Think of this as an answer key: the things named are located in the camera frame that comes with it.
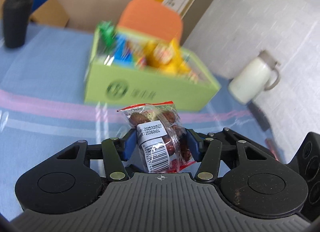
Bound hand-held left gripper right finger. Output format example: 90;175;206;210
186;127;275;183

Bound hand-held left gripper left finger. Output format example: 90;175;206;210
51;129;138;182

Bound red dried date packet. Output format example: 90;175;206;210
117;101;198;174

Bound light green cardboard box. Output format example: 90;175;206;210
84;28;222;112

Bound blue cracker packet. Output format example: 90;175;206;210
111;35;135;68

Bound large yellow packet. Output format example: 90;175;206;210
145;38;190;75

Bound glossy green packet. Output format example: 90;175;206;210
96;21;118;48

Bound black flat case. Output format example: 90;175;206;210
246;101;272;132

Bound white thermos jug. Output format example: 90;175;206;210
228;50;282;105

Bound blue checked tablecloth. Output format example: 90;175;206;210
0;21;320;222

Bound black cup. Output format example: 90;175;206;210
2;0;34;49

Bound brown paper bag blue handles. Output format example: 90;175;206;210
55;0;140;34

